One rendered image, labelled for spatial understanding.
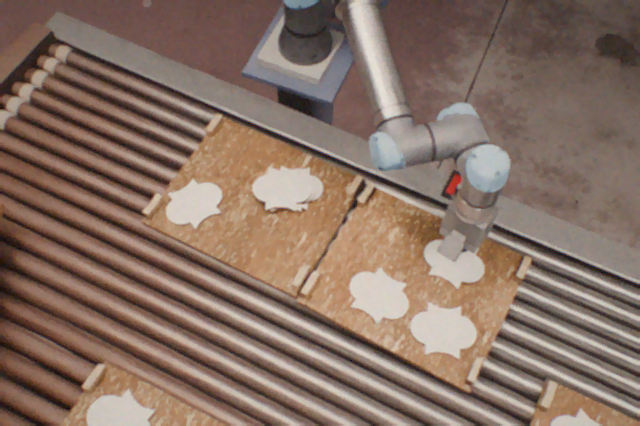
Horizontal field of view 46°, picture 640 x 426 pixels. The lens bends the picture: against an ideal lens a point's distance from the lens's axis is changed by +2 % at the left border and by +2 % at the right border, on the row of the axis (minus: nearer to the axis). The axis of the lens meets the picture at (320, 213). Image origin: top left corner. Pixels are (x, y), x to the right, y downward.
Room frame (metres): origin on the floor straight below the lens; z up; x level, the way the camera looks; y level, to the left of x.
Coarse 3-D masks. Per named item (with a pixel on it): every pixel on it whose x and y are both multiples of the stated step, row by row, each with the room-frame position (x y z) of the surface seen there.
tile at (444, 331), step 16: (416, 320) 0.62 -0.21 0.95; (432, 320) 0.62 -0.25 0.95; (448, 320) 0.62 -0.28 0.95; (464, 320) 0.62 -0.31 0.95; (416, 336) 0.58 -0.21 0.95; (432, 336) 0.58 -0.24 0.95; (448, 336) 0.59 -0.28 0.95; (464, 336) 0.59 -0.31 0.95; (432, 352) 0.55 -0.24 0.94; (448, 352) 0.55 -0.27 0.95
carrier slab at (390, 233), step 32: (384, 192) 0.95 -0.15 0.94; (352, 224) 0.86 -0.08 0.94; (384, 224) 0.86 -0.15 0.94; (416, 224) 0.86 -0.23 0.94; (352, 256) 0.78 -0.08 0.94; (384, 256) 0.78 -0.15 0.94; (416, 256) 0.78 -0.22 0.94; (480, 256) 0.78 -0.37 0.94; (512, 256) 0.78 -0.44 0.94; (320, 288) 0.70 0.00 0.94; (416, 288) 0.70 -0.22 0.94; (448, 288) 0.70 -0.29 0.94; (480, 288) 0.70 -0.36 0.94; (512, 288) 0.70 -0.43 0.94; (352, 320) 0.62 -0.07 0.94; (384, 320) 0.62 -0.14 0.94; (480, 320) 0.63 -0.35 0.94; (416, 352) 0.55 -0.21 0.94; (480, 352) 0.56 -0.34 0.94
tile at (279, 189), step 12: (264, 180) 0.96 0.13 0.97; (276, 180) 0.96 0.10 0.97; (288, 180) 0.96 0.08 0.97; (300, 180) 0.96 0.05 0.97; (264, 192) 0.93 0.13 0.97; (276, 192) 0.93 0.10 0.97; (288, 192) 0.93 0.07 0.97; (300, 192) 0.93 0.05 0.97; (276, 204) 0.89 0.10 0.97; (288, 204) 0.89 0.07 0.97
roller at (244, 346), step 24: (24, 240) 0.82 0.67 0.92; (48, 240) 0.82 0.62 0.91; (72, 264) 0.76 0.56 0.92; (96, 264) 0.76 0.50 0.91; (120, 288) 0.70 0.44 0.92; (144, 288) 0.70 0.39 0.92; (168, 312) 0.64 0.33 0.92; (192, 312) 0.64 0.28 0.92; (216, 336) 0.59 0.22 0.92; (240, 336) 0.59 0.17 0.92; (264, 360) 0.54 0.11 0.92; (288, 360) 0.54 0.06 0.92; (312, 384) 0.49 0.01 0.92; (336, 384) 0.49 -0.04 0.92; (360, 408) 0.44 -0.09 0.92; (384, 408) 0.44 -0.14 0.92
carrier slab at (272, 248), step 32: (224, 128) 1.13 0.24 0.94; (192, 160) 1.03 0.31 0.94; (224, 160) 1.04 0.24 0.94; (256, 160) 1.04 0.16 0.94; (288, 160) 1.04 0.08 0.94; (320, 160) 1.04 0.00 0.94; (224, 192) 0.94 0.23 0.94; (160, 224) 0.85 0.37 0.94; (224, 224) 0.86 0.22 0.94; (256, 224) 0.86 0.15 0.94; (288, 224) 0.86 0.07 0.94; (320, 224) 0.86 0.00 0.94; (224, 256) 0.77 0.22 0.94; (256, 256) 0.77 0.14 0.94; (288, 256) 0.77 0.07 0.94; (320, 256) 0.78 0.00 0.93; (288, 288) 0.69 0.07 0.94
